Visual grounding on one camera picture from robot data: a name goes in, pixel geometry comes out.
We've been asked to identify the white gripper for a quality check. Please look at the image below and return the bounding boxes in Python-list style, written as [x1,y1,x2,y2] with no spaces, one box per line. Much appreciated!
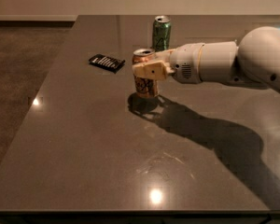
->
[133,43,204,84]

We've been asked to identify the orange soda can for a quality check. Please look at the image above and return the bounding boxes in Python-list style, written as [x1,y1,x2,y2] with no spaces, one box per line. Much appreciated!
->
[133,49,159,98]

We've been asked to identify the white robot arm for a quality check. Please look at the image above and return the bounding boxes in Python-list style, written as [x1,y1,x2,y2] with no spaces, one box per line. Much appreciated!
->
[133,26,280,93]

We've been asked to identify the green soda can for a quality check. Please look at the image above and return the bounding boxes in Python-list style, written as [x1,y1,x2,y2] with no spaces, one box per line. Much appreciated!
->
[152,15,171,51]

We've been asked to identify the black snack bar wrapper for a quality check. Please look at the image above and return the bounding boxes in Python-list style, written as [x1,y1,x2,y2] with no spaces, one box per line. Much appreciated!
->
[89,54,125,73]

